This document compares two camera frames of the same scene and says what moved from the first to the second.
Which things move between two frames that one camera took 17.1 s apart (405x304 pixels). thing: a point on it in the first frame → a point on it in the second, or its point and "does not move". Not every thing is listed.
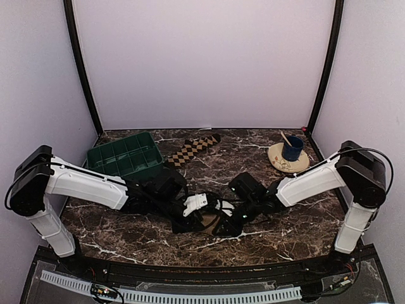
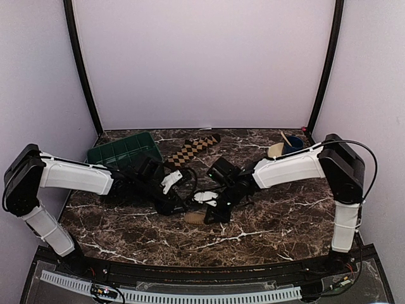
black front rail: x=205 y=273 does not move
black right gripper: x=231 y=228 → x=218 y=216
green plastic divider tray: x=124 y=156 does not move
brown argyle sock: x=191 y=148 does not move
